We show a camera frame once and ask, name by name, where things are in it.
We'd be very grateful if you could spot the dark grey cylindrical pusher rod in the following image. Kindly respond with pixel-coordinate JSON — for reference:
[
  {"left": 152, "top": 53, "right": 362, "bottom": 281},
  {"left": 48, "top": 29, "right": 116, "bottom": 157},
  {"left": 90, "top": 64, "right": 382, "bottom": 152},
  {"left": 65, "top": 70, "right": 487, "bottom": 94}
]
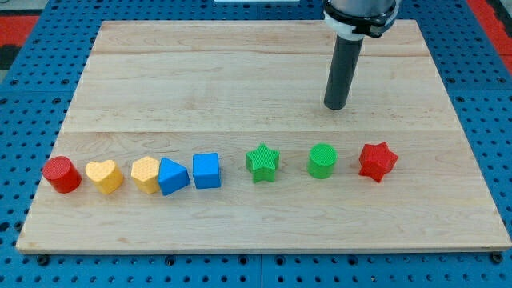
[{"left": 324, "top": 36, "right": 363, "bottom": 110}]

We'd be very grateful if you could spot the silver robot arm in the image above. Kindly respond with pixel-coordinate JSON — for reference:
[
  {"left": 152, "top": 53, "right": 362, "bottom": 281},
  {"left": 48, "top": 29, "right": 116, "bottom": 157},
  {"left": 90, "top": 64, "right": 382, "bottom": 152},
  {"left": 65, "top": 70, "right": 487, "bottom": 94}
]
[{"left": 323, "top": 0, "right": 401, "bottom": 110}]

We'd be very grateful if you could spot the red star block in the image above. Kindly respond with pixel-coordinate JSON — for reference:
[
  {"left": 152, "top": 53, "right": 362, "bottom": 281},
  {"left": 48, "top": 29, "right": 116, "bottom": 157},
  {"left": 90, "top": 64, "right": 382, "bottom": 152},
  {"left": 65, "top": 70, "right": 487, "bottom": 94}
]
[{"left": 358, "top": 142, "right": 398, "bottom": 182}]

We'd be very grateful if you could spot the green star block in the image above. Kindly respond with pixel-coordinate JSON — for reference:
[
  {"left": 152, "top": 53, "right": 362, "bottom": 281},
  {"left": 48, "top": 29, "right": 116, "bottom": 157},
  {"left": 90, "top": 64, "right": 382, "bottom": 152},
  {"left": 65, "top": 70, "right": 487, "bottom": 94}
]
[{"left": 246, "top": 143, "right": 280, "bottom": 183}]

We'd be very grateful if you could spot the green cylinder block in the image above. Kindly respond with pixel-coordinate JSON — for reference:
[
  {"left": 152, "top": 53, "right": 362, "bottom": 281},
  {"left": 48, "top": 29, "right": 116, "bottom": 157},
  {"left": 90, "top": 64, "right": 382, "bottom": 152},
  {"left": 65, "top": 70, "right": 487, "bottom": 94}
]
[{"left": 306, "top": 142, "right": 338, "bottom": 179}]

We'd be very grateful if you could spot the blue cube block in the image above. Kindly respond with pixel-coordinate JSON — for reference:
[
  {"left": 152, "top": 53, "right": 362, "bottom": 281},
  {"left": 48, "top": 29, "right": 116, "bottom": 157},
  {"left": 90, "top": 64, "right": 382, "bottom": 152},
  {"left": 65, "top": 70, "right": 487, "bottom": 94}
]
[{"left": 193, "top": 153, "right": 221, "bottom": 189}]

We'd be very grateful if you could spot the blue triangle block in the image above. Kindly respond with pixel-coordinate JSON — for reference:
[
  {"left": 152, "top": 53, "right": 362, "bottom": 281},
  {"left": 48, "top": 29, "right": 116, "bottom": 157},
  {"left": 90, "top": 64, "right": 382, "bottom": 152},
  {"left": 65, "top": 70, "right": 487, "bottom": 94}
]
[{"left": 158, "top": 158, "right": 190, "bottom": 196}]

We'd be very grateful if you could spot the yellow hexagon block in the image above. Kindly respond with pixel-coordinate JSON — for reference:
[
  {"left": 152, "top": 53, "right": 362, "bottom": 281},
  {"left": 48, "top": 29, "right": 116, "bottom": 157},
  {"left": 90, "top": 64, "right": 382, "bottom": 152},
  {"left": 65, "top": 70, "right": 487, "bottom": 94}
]
[{"left": 130, "top": 156, "right": 160, "bottom": 194}]

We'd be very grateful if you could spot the yellow heart block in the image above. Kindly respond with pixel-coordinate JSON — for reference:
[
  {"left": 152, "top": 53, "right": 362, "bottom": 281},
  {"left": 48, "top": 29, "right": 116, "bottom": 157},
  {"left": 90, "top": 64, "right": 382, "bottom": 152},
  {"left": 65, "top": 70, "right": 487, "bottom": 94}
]
[{"left": 85, "top": 160, "right": 124, "bottom": 194}]

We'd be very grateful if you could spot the red cylinder block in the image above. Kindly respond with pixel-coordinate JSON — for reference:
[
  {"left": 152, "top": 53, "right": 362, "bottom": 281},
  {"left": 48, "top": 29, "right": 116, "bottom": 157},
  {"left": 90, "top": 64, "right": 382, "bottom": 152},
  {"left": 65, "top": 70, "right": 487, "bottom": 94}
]
[{"left": 42, "top": 156, "right": 82, "bottom": 194}]

